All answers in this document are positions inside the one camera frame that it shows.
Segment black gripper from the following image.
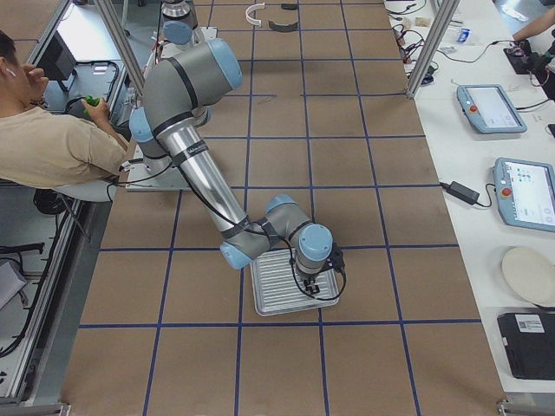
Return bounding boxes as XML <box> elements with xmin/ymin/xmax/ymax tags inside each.
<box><xmin>298</xmin><ymin>270</ymin><xmax>322</xmax><ymax>294</ymax></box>

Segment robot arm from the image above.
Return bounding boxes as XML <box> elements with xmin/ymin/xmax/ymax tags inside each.
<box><xmin>129</xmin><ymin>38</ymin><xmax>343</xmax><ymax>297</ymax></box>
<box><xmin>161</xmin><ymin>0</ymin><xmax>199</xmax><ymax>46</ymax></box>

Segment silver ribbed metal tray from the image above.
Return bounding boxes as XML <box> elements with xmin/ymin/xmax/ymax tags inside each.
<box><xmin>251</xmin><ymin>249</ymin><xmax>341</xmax><ymax>316</ymax></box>

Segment black power adapter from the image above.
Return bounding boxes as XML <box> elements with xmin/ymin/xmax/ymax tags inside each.
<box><xmin>440</xmin><ymin>181</ymin><xmax>480</xmax><ymax>205</ymax></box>

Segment white round plate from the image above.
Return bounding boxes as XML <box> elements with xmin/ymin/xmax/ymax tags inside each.
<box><xmin>501</xmin><ymin>247</ymin><xmax>554</xmax><ymax>309</ymax></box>

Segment near teach pendant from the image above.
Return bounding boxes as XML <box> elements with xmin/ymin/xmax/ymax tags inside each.
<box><xmin>493</xmin><ymin>158</ymin><xmax>554</xmax><ymax>232</ymax></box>

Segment teach pendant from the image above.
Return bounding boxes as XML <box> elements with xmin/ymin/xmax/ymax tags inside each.
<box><xmin>456</xmin><ymin>84</ymin><xmax>527</xmax><ymax>134</ymax></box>
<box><xmin>493</xmin><ymin>158</ymin><xmax>554</xmax><ymax>232</ymax></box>

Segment far teach pendant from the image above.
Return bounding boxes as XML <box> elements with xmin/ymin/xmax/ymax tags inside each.
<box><xmin>456</xmin><ymin>84</ymin><xmax>527</xmax><ymax>134</ymax></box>

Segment olive curved brake shoe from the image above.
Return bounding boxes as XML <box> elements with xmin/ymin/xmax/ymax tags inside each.
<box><xmin>268</xmin><ymin>21</ymin><xmax>299</xmax><ymax>33</ymax></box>

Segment black brake pad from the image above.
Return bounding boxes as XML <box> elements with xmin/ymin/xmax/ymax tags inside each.
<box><xmin>280</xmin><ymin>3</ymin><xmax>298</xmax><ymax>10</ymax></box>

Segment person in beige shirt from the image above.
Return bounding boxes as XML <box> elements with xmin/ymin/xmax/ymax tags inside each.
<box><xmin>1</xmin><ymin>33</ymin><xmax>127</xmax><ymax>189</ymax></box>

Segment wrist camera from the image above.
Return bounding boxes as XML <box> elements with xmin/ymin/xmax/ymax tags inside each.
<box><xmin>329</xmin><ymin>244</ymin><xmax>345</xmax><ymax>274</ymax></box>

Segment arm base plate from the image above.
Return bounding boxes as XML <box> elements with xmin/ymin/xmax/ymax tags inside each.
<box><xmin>124</xmin><ymin>144</ymin><xmax>190</xmax><ymax>192</ymax></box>

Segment white curved plastic bracket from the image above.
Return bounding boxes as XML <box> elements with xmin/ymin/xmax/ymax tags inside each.
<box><xmin>245</xmin><ymin>2</ymin><xmax>265</xmax><ymax>28</ymax></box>

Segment green handled tool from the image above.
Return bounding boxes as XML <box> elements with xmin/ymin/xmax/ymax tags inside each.
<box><xmin>83</xmin><ymin>95</ymin><xmax>101</xmax><ymax>117</ymax></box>

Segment aluminium frame post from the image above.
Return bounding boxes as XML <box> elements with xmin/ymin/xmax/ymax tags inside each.
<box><xmin>406</xmin><ymin>0</ymin><xmax>460</xmax><ymax>99</ymax></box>

